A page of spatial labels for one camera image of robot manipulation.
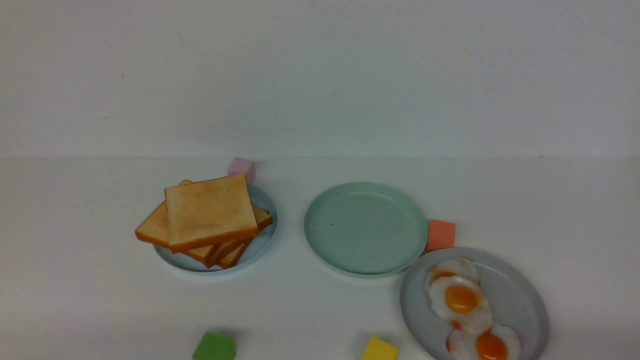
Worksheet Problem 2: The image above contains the toast slice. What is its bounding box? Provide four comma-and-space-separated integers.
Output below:
164, 173, 259, 254
135, 199, 187, 250
216, 240, 252, 269
184, 203, 274, 269

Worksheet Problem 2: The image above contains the grey speckled plate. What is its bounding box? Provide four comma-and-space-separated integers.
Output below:
398, 247, 550, 360

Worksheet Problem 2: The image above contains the fried egg back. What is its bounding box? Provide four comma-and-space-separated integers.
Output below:
425, 257, 480, 288

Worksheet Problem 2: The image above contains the fried egg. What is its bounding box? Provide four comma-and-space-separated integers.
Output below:
427, 276, 494, 335
425, 257, 480, 288
445, 323, 522, 360

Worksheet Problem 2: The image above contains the green plate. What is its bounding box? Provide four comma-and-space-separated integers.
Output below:
303, 182, 429, 278

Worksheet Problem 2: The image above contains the pink cube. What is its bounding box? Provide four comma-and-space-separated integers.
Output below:
227, 157, 256, 183

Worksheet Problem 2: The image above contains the light blue plate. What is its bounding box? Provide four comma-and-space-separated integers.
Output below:
153, 184, 279, 279

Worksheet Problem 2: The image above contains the orange cube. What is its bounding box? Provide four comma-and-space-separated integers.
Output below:
424, 219, 457, 253

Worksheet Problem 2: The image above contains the yellow cube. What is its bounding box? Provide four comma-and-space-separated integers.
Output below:
359, 336, 399, 360

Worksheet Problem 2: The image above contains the fried egg middle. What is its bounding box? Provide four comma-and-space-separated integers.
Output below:
427, 276, 494, 335

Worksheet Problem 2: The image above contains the green cube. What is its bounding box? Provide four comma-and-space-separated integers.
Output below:
192, 332, 237, 360

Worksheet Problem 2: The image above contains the fried egg front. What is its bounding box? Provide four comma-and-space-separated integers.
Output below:
445, 323, 522, 360

